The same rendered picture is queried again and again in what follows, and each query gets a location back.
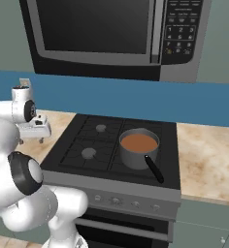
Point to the grey-green drawer front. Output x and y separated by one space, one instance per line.
207 214

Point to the silver oven knob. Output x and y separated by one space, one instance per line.
115 201
136 204
97 197
156 207

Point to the grey-green cupboard door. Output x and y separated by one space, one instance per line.
200 237

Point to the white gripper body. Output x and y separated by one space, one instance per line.
32 131

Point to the grey saucepan with hot chocolate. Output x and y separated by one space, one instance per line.
138 151

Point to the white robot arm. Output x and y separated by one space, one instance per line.
9 190

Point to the pale wall socket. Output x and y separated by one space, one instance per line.
25 82

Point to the silver oven with control panel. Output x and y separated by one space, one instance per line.
119 206

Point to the small silver cupboard knob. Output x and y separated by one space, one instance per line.
222 239

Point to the grey-green cupboard run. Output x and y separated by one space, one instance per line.
26 235

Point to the black gas hob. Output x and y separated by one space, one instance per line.
116 151

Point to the black microwave door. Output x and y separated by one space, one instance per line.
93 29

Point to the black oven door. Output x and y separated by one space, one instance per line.
126 231

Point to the silver and black microwave oven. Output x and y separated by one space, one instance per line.
119 35

